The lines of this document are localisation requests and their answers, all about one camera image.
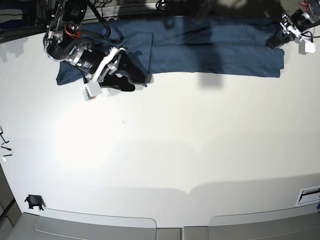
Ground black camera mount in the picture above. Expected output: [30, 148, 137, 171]
[192, 0, 215, 24]

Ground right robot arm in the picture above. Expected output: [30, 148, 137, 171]
[43, 0, 146, 100]

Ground white label plate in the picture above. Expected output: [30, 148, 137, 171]
[295, 185, 320, 207]

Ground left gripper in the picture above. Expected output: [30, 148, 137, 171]
[267, 8, 315, 49]

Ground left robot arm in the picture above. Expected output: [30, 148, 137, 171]
[267, 0, 320, 54]

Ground blue T-shirt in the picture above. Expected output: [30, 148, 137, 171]
[55, 15, 286, 88]

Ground metal hex keys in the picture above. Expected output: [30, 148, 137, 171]
[0, 127, 14, 162]

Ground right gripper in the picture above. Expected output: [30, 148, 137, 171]
[64, 43, 146, 92]

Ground black clamp bracket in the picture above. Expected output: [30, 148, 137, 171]
[24, 194, 46, 211]

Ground grey chair right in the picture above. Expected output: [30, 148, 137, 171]
[182, 204, 320, 240]

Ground grey chair left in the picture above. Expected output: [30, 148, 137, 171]
[8, 213, 182, 240]

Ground grey chair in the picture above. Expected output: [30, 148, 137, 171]
[182, 204, 320, 240]
[8, 213, 182, 240]

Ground black cables bundle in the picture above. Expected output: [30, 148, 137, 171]
[84, 0, 166, 23]

